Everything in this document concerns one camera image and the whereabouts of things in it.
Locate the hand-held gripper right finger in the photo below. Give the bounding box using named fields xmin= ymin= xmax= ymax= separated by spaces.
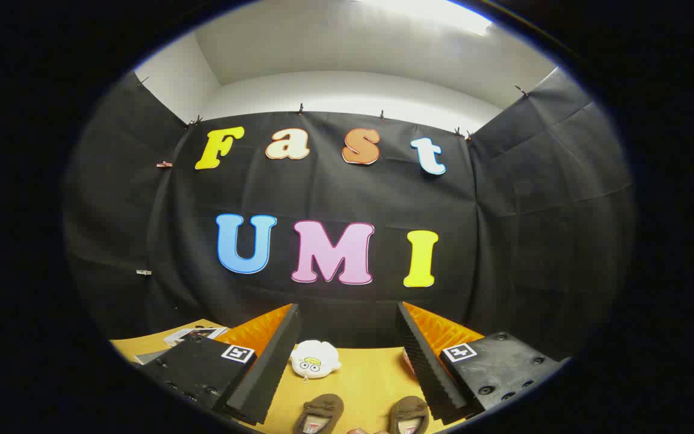
xmin=395 ymin=301 xmax=569 ymax=426

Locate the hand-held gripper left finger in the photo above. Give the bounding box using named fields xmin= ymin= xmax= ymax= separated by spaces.
xmin=139 ymin=303 xmax=301 ymax=426

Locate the brown fuzzy shoe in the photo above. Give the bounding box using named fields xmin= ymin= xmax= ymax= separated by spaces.
xmin=292 ymin=394 xmax=345 ymax=434
xmin=388 ymin=395 xmax=431 ymax=434

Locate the white plush toy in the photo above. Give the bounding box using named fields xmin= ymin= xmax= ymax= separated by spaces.
xmin=290 ymin=339 xmax=342 ymax=383

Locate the white portrait photo book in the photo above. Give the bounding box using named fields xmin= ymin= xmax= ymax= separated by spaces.
xmin=163 ymin=327 xmax=230 ymax=348

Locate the black backdrop cloth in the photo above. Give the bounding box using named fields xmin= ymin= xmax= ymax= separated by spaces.
xmin=63 ymin=68 xmax=636 ymax=356

